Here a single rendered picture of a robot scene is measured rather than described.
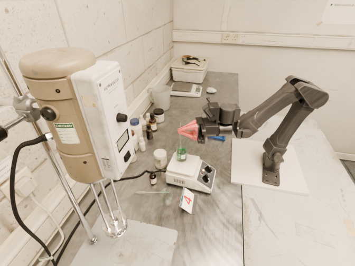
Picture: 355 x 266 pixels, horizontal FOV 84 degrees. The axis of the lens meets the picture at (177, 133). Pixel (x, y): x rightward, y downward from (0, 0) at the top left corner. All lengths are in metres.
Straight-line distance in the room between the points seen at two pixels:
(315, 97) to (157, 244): 0.71
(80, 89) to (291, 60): 2.07
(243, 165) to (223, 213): 0.28
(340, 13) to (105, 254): 2.23
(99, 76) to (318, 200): 0.93
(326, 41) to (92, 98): 2.07
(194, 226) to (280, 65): 1.79
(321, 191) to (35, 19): 1.19
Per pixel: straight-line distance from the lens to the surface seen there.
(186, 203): 0.81
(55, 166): 0.53
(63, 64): 0.31
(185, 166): 0.85
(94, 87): 0.29
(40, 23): 0.77
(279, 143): 0.89
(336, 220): 0.99
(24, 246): 0.80
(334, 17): 2.24
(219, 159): 1.03
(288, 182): 1.00
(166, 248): 0.75
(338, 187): 1.13
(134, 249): 0.76
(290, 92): 0.77
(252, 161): 1.04
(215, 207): 0.84
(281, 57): 2.20
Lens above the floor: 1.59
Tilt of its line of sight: 36 degrees down
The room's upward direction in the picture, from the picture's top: straight up
